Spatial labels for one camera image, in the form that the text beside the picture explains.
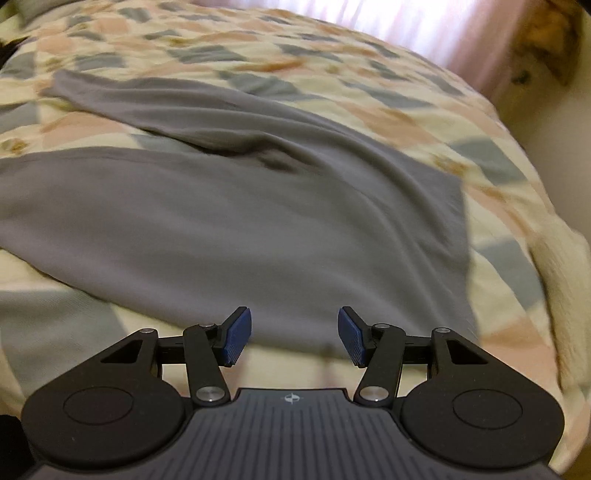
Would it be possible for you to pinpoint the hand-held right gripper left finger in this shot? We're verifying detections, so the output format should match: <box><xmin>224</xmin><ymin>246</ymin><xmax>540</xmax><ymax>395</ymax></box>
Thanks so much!
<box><xmin>99</xmin><ymin>306</ymin><xmax>254</xmax><ymax>408</ymax></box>

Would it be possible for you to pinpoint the brown hanging cloth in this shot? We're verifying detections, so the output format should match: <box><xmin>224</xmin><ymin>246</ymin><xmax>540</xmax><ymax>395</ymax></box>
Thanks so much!
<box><xmin>510</xmin><ymin>0</ymin><xmax>583</xmax><ymax>88</ymax></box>

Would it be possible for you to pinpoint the white fluffy blanket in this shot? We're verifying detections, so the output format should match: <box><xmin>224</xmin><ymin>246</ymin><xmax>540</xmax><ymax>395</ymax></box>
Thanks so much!
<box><xmin>529</xmin><ymin>219</ymin><xmax>591</xmax><ymax>398</ymax></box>

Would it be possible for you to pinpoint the grey garment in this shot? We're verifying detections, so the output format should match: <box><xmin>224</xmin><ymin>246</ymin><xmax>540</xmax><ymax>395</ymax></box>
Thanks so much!
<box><xmin>0</xmin><ymin>69</ymin><xmax>478</xmax><ymax>349</ymax></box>

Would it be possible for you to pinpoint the patchwork pattern bed quilt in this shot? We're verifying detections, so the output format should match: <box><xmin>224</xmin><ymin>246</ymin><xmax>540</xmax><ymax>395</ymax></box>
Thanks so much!
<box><xmin>0</xmin><ymin>0</ymin><xmax>591</xmax><ymax>467</ymax></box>

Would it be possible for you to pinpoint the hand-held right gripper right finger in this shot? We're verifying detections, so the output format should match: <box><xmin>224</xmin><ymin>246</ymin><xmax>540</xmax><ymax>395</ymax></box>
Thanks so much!
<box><xmin>338</xmin><ymin>306</ymin><xmax>491</xmax><ymax>408</ymax></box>

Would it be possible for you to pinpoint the pink curtain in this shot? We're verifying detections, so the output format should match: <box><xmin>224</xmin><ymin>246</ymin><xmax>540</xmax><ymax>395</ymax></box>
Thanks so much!
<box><xmin>259</xmin><ymin>0</ymin><xmax>522</xmax><ymax>100</ymax></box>

